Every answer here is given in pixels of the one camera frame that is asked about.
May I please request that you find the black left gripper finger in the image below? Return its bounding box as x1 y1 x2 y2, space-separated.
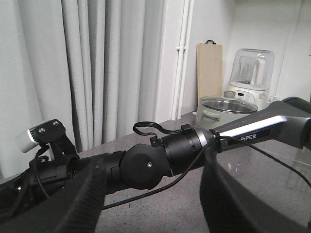
200 156 310 233

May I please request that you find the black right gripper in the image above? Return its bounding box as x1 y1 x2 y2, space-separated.
0 151 121 233

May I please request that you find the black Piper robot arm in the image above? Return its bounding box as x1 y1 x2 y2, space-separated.
0 97 311 233

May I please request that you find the green pot glass lid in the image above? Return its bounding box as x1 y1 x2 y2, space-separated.
195 90 259 131

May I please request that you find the white blender appliance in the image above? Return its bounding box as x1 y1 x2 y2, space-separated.
229 49 275 111

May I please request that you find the light grey curtain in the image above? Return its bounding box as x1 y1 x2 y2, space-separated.
0 0 165 178

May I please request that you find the wooden cutting board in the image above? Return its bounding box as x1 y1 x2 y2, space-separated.
197 40 223 99

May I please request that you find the black thin camera cable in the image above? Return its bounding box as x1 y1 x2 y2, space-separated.
102 135 311 211

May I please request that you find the black arm joint cable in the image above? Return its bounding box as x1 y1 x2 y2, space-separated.
133 121 192 146

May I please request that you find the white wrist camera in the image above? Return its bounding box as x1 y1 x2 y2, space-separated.
17 119 66 153

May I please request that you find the white wall pipe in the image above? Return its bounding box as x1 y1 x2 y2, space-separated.
171 0 195 120

